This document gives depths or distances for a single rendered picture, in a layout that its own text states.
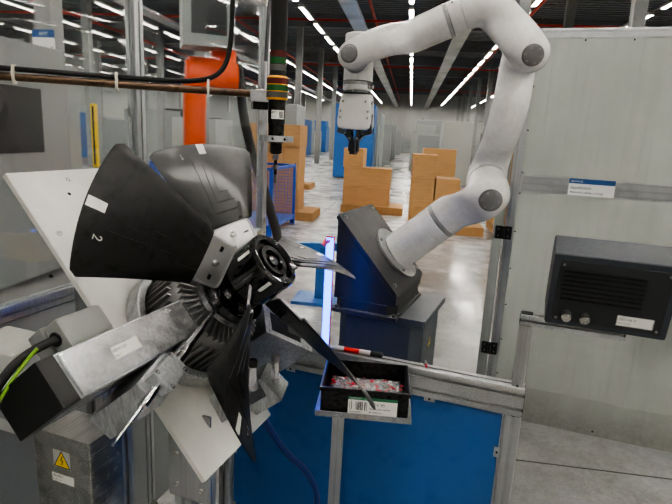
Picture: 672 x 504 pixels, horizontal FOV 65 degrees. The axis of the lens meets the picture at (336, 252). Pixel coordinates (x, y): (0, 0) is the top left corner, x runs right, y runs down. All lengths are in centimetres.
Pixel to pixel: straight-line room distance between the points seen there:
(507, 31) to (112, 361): 118
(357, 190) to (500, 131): 884
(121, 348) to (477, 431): 99
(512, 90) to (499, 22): 18
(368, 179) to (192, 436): 942
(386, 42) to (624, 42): 156
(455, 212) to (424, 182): 697
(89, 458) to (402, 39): 123
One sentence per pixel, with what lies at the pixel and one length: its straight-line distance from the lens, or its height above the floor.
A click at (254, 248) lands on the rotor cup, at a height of 125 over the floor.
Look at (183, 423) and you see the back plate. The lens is 109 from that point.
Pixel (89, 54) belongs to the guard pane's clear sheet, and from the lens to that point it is 174.
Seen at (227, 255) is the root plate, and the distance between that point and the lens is 102.
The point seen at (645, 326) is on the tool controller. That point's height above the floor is 108.
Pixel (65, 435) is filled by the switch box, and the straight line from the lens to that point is 126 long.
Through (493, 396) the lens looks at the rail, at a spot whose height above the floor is 82.
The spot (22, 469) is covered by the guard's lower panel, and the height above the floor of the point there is 53.
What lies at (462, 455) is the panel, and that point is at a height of 62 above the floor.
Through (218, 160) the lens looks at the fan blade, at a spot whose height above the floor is 140.
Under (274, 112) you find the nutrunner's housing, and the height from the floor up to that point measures 150.
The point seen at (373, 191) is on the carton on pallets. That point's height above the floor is 43.
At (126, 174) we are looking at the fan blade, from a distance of 92.
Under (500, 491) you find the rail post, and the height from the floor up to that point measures 56.
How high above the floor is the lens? 147
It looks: 13 degrees down
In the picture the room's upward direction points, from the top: 3 degrees clockwise
